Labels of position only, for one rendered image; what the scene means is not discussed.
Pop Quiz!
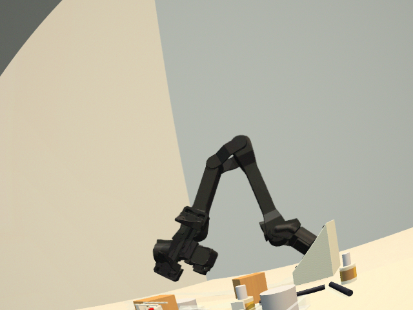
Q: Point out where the black cylinder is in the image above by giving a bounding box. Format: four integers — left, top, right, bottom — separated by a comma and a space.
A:
329, 282, 353, 296
296, 284, 325, 296

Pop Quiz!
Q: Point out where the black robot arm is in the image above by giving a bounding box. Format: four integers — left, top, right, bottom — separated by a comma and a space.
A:
153, 135, 317, 275

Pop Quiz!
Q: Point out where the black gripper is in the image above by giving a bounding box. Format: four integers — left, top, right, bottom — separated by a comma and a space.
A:
154, 206, 210, 282

